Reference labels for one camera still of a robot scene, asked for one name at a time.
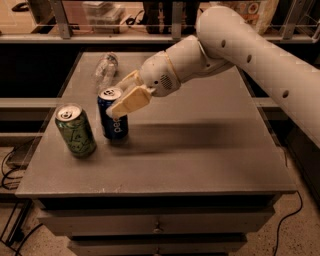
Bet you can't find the clear plastic water bottle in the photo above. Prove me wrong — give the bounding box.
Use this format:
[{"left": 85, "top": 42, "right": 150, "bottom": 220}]
[{"left": 92, "top": 52, "right": 118, "bottom": 92}]

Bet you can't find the clear plastic container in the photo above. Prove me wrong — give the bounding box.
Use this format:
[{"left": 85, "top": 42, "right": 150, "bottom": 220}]
[{"left": 82, "top": 1, "right": 125, "bottom": 34}]

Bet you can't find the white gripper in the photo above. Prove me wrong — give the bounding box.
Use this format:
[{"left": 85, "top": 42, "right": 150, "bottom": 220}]
[{"left": 106, "top": 51, "right": 181, "bottom": 119}]

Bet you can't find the black cable right floor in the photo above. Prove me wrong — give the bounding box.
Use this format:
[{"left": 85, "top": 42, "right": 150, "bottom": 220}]
[{"left": 271, "top": 156, "right": 304, "bottom": 256}]

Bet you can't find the grey cabinet with drawers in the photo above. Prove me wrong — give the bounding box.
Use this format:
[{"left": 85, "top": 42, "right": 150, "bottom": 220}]
[{"left": 17, "top": 53, "right": 296, "bottom": 256}]

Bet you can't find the black cables left floor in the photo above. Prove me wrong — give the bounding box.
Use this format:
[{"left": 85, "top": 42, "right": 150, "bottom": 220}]
[{"left": 0, "top": 138, "right": 44, "bottom": 256}]

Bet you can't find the blue pepsi can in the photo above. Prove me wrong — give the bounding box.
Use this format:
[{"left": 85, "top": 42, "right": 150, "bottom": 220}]
[{"left": 97, "top": 87, "right": 129, "bottom": 140}]

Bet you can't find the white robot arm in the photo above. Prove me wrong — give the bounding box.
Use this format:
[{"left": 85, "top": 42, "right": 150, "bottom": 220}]
[{"left": 106, "top": 6, "right": 320, "bottom": 147}]

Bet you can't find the green soda can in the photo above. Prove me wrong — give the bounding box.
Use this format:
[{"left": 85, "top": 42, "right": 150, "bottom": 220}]
[{"left": 55, "top": 103, "right": 96, "bottom": 158}]

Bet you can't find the snack bag on shelf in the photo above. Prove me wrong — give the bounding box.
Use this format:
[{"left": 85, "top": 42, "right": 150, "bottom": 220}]
[{"left": 218, "top": 0, "right": 279, "bottom": 35}]

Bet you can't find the upper drawer knob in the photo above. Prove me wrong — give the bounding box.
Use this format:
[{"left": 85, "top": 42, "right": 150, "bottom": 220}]
[{"left": 153, "top": 223, "right": 163, "bottom": 234}]

